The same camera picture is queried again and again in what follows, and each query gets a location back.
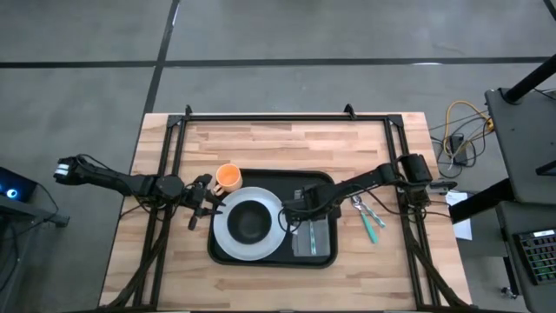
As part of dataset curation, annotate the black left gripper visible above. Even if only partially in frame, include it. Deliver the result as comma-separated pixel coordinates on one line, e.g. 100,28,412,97
180,172,228,231

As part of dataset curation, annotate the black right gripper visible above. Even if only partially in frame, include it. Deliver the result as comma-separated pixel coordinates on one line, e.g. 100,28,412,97
281,184,342,222

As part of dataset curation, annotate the white round plate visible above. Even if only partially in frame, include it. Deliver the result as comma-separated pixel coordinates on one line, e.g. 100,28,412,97
212,186,288,263

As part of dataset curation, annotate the orange mug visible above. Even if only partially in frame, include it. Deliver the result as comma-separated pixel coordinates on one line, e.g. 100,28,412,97
211,163,243,197

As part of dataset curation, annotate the grey cloth napkin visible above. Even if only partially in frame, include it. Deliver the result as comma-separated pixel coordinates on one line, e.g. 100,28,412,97
291,216,333,259

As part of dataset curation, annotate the black bowl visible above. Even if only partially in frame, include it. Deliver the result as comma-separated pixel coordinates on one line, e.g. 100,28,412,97
226,199,275,246

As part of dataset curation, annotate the spoon with teal handle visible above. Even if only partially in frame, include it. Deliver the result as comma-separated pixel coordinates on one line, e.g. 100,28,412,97
350,194,380,245

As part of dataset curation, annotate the black plastic tray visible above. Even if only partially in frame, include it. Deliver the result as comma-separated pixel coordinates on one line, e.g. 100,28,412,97
207,168,340,270

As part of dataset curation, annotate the white paper sheet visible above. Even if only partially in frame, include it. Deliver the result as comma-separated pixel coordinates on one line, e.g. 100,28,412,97
447,190,474,242

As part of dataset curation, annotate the black power adapter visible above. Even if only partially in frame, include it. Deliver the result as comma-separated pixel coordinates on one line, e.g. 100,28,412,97
448,133,469,166

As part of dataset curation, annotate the device with blue light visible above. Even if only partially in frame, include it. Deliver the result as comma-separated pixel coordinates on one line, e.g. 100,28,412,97
0,166,38,203

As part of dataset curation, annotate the grey equipment cart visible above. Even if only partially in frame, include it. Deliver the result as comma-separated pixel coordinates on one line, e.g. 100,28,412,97
483,86,556,206

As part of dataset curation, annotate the keypad with coloured keys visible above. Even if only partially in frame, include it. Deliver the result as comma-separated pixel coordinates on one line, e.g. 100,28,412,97
513,227,556,287

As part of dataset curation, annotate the black slanted pole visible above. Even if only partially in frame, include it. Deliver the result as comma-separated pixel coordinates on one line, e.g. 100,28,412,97
502,53,556,104

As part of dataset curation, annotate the black aluminium table frame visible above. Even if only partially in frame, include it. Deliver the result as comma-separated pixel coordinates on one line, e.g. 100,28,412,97
98,103,469,311

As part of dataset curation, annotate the yellow cable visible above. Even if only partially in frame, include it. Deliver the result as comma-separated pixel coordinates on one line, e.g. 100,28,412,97
443,100,495,166

